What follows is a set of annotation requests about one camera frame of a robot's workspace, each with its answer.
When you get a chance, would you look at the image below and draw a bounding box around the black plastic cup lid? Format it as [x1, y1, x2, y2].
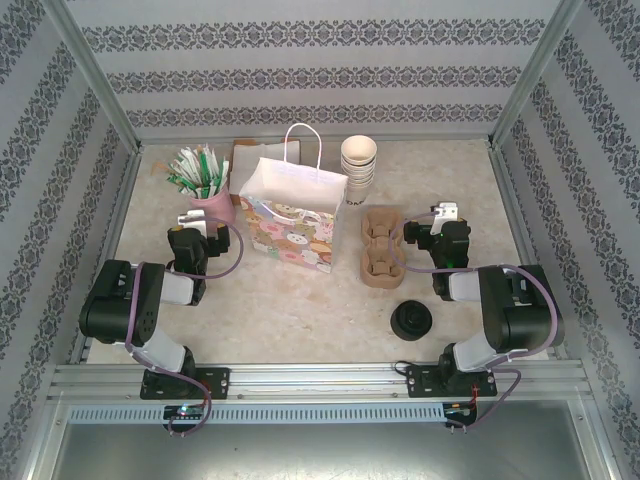
[392, 298, 433, 336]

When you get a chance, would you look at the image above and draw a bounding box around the cartoon animal paper gift bag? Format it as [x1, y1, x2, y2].
[238, 123, 350, 275]

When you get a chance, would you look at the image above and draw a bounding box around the pink holder cup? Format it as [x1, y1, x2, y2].
[188, 187, 237, 226]

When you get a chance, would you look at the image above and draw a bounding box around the green white stick sachet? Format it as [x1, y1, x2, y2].
[167, 172, 196, 194]

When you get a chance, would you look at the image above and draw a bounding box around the stack of black cup lids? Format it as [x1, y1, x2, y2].
[389, 304, 434, 343]

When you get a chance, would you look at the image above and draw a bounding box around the printed white paper cup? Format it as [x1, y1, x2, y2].
[344, 177, 374, 209]

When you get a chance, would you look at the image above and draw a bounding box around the white paper napkin stack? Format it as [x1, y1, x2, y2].
[230, 142, 301, 194]

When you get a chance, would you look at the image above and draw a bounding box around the small circuit board green light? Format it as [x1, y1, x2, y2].
[163, 404, 207, 420]

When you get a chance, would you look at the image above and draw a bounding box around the grey metal sheet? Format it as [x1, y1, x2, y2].
[29, 399, 616, 480]

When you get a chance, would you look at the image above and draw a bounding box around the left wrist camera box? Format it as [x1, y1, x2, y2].
[176, 209, 209, 234]

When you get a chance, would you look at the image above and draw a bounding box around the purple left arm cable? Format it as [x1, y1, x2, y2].
[124, 217, 245, 437]

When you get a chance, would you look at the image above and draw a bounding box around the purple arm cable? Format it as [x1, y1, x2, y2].
[389, 210, 562, 432]
[124, 217, 245, 437]

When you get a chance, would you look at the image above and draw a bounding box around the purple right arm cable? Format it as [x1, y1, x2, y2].
[389, 210, 562, 432]

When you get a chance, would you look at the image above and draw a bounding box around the aluminium side rail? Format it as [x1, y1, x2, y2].
[67, 147, 144, 366]
[487, 142, 571, 361]

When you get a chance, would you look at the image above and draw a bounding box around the aluminium rail along wall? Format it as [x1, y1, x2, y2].
[137, 132, 494, 144]

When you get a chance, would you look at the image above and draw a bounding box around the wide aluminium base rail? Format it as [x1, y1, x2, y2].
[47, 363, 589, 401]

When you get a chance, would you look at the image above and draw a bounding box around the aluminium frame post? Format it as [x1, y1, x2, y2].
[38, 0, 144, 154]
[485, 0, 585, 150]

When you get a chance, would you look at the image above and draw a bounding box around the grey slotted cable duct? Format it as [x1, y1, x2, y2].
[67, 403, 446, 424]

